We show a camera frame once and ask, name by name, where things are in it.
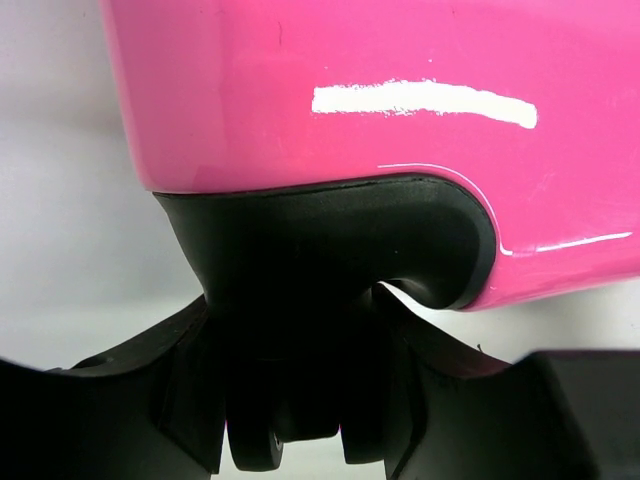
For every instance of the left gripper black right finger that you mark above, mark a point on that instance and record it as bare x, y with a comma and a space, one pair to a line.
457, 413

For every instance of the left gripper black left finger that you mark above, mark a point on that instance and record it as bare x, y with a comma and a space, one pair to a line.
151, 407

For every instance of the pink suitcase with dark lining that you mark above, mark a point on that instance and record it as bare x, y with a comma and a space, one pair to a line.
469, 154

